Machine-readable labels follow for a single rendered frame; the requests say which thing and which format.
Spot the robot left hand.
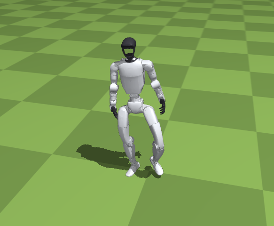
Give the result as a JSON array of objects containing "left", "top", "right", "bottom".
[{"left": 159, "top": 99, "right": 165, "bottom": 114}]

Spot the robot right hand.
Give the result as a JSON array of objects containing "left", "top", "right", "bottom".
[{"left": 111, "top": 106, "right": 117, "bottom": 119}]

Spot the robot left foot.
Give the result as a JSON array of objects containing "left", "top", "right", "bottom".
[{"left": 150, "top": 156, "right": 164, "bottom": 176}]

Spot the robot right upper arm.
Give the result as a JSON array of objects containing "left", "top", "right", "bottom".
[{"left": 110, "top": 61, "right": 120, "bottom": 92}]

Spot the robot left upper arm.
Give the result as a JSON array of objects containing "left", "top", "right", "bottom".
[{"left": 142, "top": 60, "right": 159, "bottom": 89}]

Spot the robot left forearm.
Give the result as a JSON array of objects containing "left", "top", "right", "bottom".
[{"left": 154, "top": 80, "right": 165, "bottom": 102}]

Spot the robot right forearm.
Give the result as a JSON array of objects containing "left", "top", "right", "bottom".
[{"left": 110, "top": 85, "right": 117, "bottom": 110}]

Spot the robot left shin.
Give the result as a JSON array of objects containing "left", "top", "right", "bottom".
[{"left": 152, "top": 145, "right": 164, "bottom": 164}]

